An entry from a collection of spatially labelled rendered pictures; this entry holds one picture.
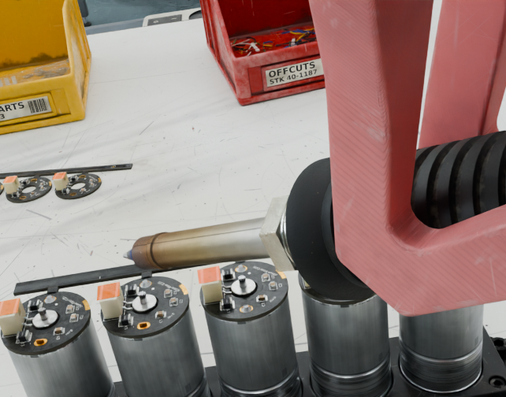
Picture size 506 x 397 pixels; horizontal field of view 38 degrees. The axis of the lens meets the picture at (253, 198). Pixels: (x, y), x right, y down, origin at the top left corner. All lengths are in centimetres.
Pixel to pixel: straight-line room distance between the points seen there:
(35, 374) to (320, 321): 8
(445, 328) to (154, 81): 35
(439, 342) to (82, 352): 10
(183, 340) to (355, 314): 5
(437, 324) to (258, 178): 19
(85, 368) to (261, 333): 5
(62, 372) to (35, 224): 18
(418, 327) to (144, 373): 8
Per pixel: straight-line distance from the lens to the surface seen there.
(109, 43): 61
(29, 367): 21
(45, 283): 23
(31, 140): 48
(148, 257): 17
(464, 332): 22
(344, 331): 21
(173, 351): 21
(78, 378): 22
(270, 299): 20
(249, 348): 21
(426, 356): 22
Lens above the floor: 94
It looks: 32 degrees down
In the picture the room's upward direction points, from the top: 9 degrees counter-clockwise
